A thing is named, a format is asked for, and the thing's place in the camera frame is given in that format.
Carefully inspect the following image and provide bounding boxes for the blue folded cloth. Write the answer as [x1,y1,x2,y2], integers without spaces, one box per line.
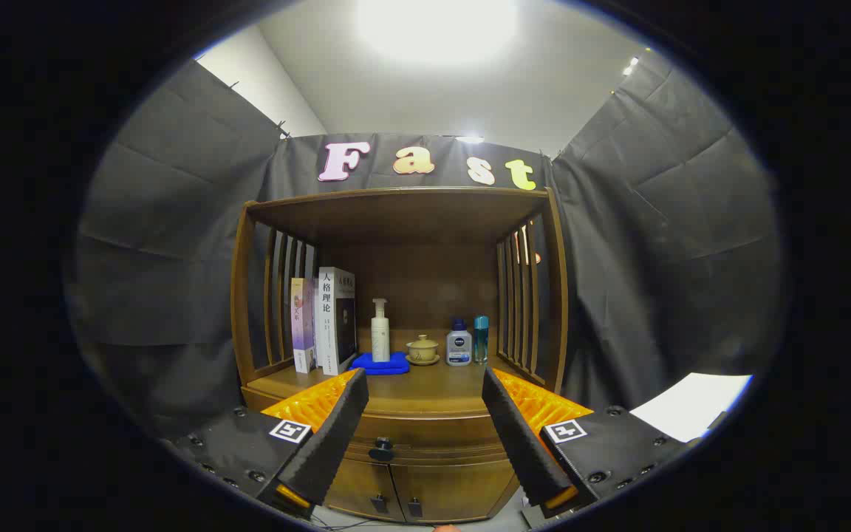
[349,351,411,376]

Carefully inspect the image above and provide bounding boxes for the ceiling light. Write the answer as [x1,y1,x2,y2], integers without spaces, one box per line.
[355,0,519,66]

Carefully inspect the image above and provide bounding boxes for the white blue-capped lotion bottle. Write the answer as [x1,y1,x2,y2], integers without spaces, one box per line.
[446,318,473,367]

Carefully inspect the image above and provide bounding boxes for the wooden countertop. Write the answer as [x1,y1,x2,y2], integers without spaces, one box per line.
[247,353,544,416]

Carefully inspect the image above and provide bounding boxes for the white thick book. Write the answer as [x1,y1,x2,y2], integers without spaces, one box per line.
[316,267,358,376]

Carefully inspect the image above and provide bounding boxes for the yellow lidded teacup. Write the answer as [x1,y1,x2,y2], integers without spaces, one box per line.
[406,334,441,366]

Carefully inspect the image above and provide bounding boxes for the white board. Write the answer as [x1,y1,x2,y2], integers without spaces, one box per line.
[629,373,753,443]

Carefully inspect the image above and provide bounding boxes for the wooden cabinet door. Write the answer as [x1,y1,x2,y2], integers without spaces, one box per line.
[324,458,404,522]
[392,458,519,524]

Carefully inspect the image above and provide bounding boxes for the brown wooden cabinet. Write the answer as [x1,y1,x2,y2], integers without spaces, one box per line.
[230,186,569,524]

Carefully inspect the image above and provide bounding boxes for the purple book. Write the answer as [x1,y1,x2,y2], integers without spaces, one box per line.
[291,278,317,374]

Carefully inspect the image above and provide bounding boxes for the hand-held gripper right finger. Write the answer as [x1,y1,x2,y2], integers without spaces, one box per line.
[481,367,696,522]

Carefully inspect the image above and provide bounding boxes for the white pump bottle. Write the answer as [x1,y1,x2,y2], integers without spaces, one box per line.
[371,298,391,363]

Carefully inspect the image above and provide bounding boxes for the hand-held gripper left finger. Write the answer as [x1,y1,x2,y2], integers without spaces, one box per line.
[171,368,369,518]

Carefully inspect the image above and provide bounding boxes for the brown wooden drawer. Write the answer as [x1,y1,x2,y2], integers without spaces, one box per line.
[348,414,519,463]

